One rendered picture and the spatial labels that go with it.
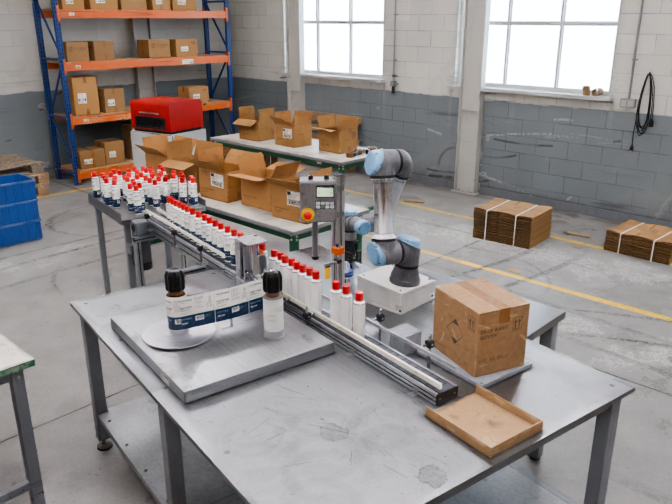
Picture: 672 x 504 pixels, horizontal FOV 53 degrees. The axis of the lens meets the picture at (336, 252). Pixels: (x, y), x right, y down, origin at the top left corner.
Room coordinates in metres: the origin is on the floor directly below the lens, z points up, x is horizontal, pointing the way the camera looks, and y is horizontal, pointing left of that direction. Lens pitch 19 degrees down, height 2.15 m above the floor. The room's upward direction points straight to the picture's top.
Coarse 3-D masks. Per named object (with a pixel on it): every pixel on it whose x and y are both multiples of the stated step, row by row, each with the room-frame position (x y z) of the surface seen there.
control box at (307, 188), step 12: (300, 180) 2.91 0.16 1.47; (324, 180) 2.91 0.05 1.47; (300, 192) 2.89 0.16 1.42; (312, 192) 2.89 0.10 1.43; (336, 192) 2.89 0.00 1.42; (300, 204) 2.89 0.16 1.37; (312, 204) 2.89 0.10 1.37; (336, 204) 2.89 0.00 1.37; (300, 216) 2.89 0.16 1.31; (312, 216) 2.89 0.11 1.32; (324, 216) 2.89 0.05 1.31; (336, 216) 2.89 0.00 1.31
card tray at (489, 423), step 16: (464, 400) 2.14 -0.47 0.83; (480, 400) 2.14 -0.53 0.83; (496, 400) 2.11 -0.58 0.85; (432, 416) 2.01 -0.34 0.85; (448, 416) 2.03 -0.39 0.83; (464, 416) 2.03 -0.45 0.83; (480, 416) 2.03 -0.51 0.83; (496, 416) 2.03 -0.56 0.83; (512, 416) 2.03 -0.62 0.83; (528, 416) 2.00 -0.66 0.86; (464, 432) 1.89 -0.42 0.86; (480, 432) 1.94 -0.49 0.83; (496, 432) 1.94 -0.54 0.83; (512, 432) 1.94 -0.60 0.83; (528, 432) 1.91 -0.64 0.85; (480, 448) 1.83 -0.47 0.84; (496, 448) 1.81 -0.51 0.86
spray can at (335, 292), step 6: (336, 282) 2.67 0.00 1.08; (336, 288) 2.67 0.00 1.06; (330, 294) 2.68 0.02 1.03; (336, 294) 2.66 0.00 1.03; (330, 300) 2.68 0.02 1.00; (336, 300) 2.66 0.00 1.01; (330, 306) 2.68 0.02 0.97; (336, 306) 2.66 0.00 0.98; (330, 312) 2.68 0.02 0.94; (336, 312) 2.66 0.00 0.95; (330, 318) 2.68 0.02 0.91; (336, 318) 2.66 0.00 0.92
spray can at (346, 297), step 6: (342, 288) 2.63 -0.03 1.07; (348, 288) 2.62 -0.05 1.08; (342, 294) 2.63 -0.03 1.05; (348, 294) 2.62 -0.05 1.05; (342, 300) 2.61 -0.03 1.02; (348, 300) 2.61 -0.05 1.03; (342, 306) 2.61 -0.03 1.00; (348, 306) 2.61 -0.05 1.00; (342, 312) 2.61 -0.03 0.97; (348, 312) 2.61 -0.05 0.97; (342, 318) 2.61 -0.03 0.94; (348, 318) 2.61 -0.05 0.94; (342, 324) 2.61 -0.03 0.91; (348, 324) 2.61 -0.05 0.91
